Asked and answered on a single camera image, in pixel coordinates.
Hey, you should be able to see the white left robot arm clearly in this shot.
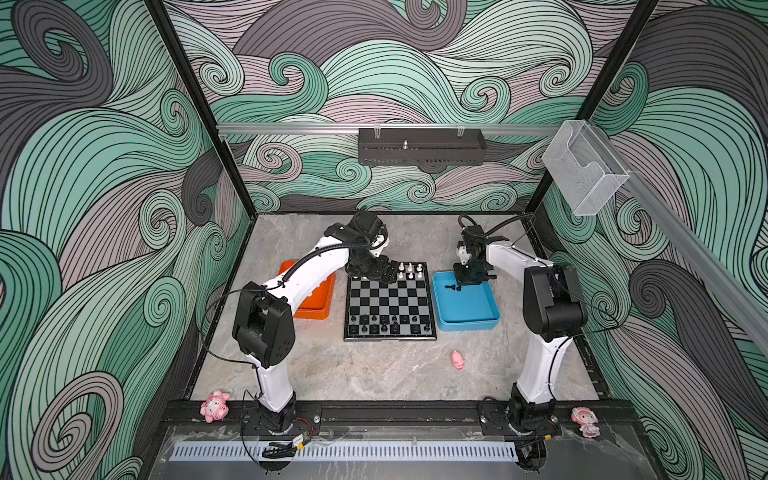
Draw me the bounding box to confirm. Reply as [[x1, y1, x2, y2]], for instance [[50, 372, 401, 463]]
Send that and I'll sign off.
[[232, 216, 398, 430]]

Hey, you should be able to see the small pink pig toy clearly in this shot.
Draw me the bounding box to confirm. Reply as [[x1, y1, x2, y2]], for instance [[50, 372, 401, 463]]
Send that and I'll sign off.
[[450, 350, 465, 370]]

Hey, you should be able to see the pink doll figure right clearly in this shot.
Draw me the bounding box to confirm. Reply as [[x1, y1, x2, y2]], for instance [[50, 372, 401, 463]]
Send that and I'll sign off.
[[571, 406, 600, 438]]

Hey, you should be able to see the white slotted cable duct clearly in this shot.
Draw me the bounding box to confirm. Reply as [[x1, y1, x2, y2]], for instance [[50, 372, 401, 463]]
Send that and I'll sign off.
[[169, 440, 518, 463]]

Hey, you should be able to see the aluminium rail on wall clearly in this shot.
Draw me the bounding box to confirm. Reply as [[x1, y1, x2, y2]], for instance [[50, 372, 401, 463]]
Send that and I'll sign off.
[[216, 122, 560, 137]]

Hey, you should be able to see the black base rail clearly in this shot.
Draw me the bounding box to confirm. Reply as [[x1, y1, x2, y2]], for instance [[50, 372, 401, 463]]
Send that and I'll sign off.
[[164, 398, 631, 436]]

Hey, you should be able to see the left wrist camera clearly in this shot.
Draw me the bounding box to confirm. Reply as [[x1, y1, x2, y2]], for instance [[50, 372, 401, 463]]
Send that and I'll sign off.
[[351, 211, 389, 249]]

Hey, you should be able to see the pink doll figure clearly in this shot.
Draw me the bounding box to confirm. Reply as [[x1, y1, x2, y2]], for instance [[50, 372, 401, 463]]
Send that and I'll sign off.
[[200, 390, 231, 423], [571, 406, 600, 438]]

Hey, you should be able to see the black and silver chessboard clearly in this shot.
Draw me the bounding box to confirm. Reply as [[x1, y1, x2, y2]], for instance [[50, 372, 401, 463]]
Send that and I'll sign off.
[[343, 262, 437, 342]]

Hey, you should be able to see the blue plastic tray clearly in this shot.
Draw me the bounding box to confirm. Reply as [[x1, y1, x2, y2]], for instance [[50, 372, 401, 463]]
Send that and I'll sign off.
[[432, 271, 501, 332]]

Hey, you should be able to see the pink doll figure left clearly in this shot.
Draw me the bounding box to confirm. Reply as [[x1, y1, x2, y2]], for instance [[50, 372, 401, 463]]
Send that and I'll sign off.
[[200, 390, 231, 423]]

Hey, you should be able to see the black enclosure corner post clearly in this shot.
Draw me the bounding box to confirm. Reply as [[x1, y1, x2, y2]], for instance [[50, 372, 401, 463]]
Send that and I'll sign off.
[[526, 1, 658, 214]]

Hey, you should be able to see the black perforated wall shelf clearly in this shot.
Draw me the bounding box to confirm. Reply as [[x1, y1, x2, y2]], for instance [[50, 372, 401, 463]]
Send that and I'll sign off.
[[357, 129, 488, 169]]

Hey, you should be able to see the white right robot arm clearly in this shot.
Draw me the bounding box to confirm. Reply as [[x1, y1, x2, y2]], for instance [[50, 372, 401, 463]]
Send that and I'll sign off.
[[453, 239, 587, 426]]

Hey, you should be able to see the clear acrylic wall box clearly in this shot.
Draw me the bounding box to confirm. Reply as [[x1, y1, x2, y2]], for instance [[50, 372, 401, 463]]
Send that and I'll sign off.
[[542, 120, 629, 217]]

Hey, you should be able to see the orange plastic tray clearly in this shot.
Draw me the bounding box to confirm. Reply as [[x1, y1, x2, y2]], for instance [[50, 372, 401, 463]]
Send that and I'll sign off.
[[275, 260, 336, 320]]

